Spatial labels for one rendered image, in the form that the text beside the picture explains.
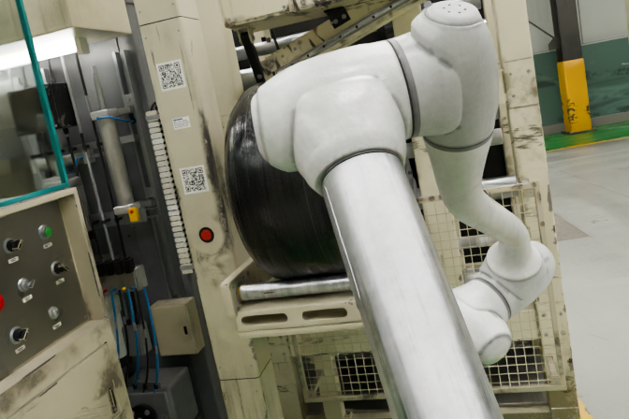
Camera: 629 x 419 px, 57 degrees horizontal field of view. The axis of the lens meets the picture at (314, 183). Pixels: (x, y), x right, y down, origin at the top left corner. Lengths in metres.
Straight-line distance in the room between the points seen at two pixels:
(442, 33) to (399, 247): 0.27
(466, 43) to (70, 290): 1.26
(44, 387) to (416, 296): 1.11
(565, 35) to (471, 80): 9.82
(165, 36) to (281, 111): 0.99
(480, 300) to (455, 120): 0.49
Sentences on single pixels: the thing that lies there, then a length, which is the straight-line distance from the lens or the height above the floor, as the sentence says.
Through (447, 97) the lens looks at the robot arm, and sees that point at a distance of 0.74.
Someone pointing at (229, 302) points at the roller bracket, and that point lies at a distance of 1.58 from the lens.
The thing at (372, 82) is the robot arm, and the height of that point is 1.38.
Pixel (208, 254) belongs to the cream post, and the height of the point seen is 1.00.
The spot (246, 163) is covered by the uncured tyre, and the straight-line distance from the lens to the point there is 1.39.
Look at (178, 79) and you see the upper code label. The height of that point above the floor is 1.50.
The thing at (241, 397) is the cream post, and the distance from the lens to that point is 1.83.
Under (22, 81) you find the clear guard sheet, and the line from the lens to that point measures 1.64.
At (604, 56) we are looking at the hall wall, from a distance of 11.30.
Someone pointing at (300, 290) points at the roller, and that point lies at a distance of 1.54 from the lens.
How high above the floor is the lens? 1.38
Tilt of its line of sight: 8 degrees down
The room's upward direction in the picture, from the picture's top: 11 degrees counter-clockwise
